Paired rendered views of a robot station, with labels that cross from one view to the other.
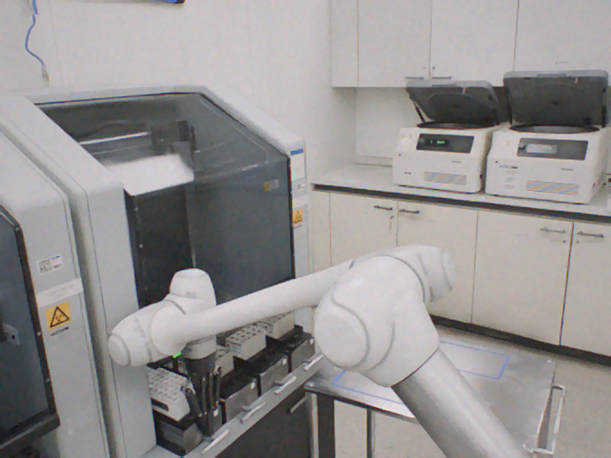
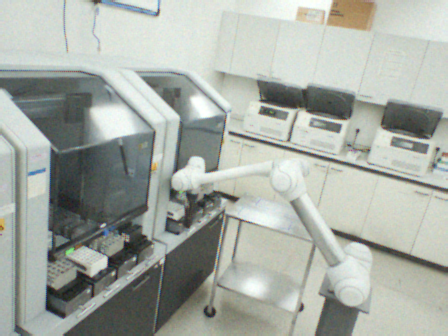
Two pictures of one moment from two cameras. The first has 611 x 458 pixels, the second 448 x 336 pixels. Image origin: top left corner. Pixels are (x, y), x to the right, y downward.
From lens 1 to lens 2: 1.04 m
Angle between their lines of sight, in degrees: 13
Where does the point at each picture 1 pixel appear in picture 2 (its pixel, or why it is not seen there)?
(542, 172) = (319, 136)
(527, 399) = not seen: hidden behind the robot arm
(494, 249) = not seen: hidden behind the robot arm
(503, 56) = (308, 74)
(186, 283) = (197, 161)
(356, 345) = (287, 185)
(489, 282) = not seen: hidden behind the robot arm
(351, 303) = (286, 172)
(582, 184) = (336, 144)
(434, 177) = (265, 130)
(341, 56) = (222, 54)
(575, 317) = (323, 209)
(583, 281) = (329, 192)
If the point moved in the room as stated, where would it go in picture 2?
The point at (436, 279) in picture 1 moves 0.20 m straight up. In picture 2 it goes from (305, 169) to (315, 131)
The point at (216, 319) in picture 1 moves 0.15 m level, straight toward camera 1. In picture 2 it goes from (218, 176) to (228, 187)
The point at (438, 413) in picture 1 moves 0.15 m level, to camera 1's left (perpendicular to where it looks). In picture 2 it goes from (305, 210) to (275, 207)
